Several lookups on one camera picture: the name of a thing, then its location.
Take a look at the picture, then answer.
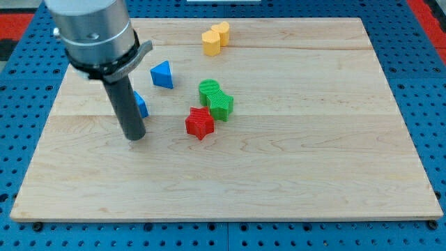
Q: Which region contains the yellow hexagon block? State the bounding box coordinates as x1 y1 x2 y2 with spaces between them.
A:
201 30 220 56

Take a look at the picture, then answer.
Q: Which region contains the blue cube block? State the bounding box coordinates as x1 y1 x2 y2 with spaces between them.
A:
133 91 149 119

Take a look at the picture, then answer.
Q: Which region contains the green cylinder block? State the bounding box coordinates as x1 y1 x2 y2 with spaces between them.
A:
198 79 220 106

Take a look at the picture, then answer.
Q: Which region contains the yellow heart block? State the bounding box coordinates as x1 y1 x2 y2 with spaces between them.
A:
211 21 230 47

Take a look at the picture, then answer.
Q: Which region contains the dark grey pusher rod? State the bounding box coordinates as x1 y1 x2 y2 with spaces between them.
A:
103 77 146 141

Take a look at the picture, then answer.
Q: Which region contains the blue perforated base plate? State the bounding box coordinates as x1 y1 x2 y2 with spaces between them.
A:
1 0 445 250

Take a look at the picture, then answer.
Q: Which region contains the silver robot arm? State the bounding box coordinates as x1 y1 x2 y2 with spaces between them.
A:
44 0 153 83

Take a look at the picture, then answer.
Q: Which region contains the wooden board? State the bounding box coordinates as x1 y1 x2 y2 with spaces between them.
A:
10 17 443 222

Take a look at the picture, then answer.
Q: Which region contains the green star block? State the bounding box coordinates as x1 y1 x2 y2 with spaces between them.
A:
206 90 233 121

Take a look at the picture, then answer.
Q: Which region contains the red star block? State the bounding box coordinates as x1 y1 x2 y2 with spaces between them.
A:
185 107 215 140

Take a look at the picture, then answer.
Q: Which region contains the blue triangle block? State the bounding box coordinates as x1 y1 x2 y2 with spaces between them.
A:
150 61 174 89

